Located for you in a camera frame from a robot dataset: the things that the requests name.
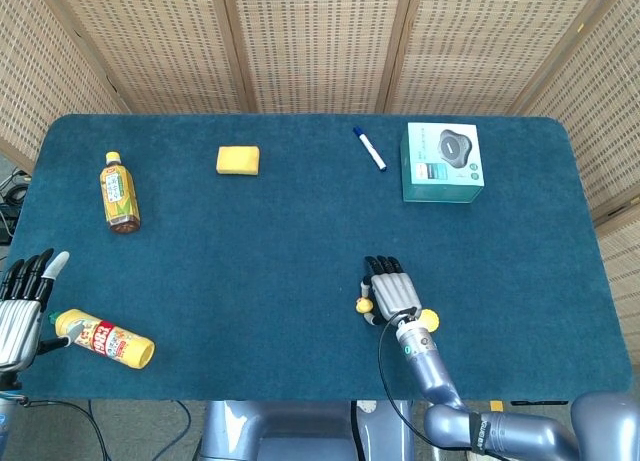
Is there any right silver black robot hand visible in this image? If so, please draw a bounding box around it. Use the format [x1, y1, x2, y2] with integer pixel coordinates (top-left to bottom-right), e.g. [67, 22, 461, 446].
[358, 254, 422, 327]

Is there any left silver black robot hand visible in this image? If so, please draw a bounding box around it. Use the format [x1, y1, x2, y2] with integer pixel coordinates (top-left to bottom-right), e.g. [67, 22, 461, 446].
[0, 248, 71, 375]

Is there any yellow bottle red label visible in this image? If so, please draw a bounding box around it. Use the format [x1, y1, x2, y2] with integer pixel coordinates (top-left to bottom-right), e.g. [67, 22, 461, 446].
[48, 308, 156, 370]

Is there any blue table cloth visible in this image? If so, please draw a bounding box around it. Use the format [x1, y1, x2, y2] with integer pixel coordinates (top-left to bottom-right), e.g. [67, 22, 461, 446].
[8, 113, 632, 401]

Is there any teal product box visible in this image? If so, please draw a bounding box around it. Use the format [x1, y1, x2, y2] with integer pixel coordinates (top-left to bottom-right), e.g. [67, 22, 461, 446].
[399, 121, 485, 204]

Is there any blue white marker pen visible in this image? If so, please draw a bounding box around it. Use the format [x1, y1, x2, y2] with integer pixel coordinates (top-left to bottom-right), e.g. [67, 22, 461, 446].
[352, 126, 388, 173]

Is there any yellow label tea bottle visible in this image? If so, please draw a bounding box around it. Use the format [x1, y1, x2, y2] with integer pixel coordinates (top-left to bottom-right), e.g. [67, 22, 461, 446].
[100, 151, 142, 236]

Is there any blue-grey robot torso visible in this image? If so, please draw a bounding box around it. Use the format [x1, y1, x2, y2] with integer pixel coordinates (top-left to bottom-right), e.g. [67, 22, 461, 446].
[197, 399, 416, 461]

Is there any yellow sponge block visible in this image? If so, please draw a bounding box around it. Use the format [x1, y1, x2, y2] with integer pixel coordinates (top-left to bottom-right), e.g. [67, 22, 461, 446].
[215, 146, 261, 177]

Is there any woven bamboo screen panel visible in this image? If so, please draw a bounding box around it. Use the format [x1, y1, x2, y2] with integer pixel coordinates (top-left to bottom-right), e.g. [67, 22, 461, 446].
[514, 0, 640, 367]
[384, 0, 616, 116]
[44, 0, 256, 115]
[0, 0, 126, 175]
[219, 0, 416, 115]

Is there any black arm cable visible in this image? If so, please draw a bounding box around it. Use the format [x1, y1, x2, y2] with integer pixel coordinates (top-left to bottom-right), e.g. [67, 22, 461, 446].
[377, 309, 506, 458]

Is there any black power strip with cables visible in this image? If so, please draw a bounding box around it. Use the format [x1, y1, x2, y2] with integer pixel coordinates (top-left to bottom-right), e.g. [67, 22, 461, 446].
[0, 169, 32, 247]

